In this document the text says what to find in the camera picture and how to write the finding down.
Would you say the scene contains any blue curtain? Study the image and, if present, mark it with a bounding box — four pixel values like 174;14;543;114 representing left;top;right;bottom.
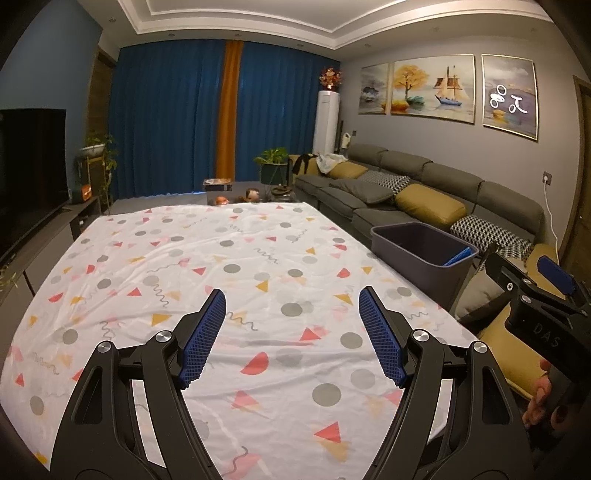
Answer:
108;46;227;200
233;41;340;183

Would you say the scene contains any orange curtain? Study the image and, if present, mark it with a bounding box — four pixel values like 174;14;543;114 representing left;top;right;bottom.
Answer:
216;41;244;181

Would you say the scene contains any trailing potted plant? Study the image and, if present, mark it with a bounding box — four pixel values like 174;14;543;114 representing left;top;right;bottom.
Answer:
79;133;118;185

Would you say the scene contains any potted plant on dark stand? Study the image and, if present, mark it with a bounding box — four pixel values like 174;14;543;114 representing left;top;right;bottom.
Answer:
254;148;291;185

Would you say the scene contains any white standing air conditioner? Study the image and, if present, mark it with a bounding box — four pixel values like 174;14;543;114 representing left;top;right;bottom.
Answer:
314;90;340;155

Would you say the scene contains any blue foam net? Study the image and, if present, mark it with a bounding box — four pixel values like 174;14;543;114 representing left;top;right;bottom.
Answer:
443;247;478;267

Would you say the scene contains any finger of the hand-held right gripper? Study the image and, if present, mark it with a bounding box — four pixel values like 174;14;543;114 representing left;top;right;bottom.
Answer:
485;251;578;319
538;255;591;319

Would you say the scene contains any white cable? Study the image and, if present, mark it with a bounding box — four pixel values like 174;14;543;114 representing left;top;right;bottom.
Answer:
545;182;566;259

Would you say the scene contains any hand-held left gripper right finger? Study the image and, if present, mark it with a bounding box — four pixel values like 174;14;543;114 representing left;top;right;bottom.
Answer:
358;285;533;480

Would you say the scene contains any large black white patterned cushion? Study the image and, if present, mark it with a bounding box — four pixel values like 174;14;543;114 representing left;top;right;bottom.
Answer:
450;215;535;257

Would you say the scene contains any large sailboat painting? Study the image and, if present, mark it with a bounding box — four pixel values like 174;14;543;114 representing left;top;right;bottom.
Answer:
392;54;475;124

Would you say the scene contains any flat grey cushion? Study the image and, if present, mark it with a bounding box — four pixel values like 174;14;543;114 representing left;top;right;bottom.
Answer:
329;179;395;206

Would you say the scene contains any white cloth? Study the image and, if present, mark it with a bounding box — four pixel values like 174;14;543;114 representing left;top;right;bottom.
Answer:
316;154;347;175

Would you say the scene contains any small framed painting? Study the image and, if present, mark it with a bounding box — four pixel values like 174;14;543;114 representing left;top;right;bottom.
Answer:
359;62;389;116

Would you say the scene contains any wooden door frame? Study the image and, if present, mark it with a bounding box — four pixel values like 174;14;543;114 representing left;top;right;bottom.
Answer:
573;76;591;259

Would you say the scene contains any grey television cabinet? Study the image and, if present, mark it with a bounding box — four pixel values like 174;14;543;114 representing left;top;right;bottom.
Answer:
0;196;102;296

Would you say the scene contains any black television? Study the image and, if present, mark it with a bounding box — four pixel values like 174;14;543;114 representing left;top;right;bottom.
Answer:
0;108;68;259

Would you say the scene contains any large yellow cushion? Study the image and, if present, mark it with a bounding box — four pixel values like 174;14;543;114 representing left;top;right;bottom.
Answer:
394;184;468;227

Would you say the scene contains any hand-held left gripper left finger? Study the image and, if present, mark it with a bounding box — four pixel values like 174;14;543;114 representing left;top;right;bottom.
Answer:
47;288;228;480

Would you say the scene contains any red gold flower ornament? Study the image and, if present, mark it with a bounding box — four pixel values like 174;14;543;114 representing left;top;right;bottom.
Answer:
318;67;345;90

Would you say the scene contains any yellow sofa seat pad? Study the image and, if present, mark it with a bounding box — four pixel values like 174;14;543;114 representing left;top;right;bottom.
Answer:
480;242;591;398

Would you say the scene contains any small yellow cushion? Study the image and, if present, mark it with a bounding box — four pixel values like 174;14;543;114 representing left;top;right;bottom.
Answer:
330;164;369;181

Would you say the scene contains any white patterned tablecloth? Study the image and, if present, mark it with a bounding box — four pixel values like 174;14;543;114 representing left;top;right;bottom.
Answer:
0;200;490;480

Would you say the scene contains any black garment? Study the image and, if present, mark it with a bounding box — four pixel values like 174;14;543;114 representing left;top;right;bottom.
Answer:
293;154;319;176

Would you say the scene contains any person's right hand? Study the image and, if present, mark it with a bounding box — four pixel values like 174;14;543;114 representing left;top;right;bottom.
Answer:
522;359;562;428

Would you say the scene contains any large grey cushion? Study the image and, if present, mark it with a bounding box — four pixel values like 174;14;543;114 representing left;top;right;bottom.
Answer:
455;267;509;324

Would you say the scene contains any grey plastic bin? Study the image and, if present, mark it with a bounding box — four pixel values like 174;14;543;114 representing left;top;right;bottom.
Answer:
370;222;481;310

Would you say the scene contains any framed painting with reflection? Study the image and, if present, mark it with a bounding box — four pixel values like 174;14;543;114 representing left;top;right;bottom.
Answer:
481;54;539;141

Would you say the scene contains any grey sofa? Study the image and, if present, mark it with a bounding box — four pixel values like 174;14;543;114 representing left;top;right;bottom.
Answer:
294;143;591;402

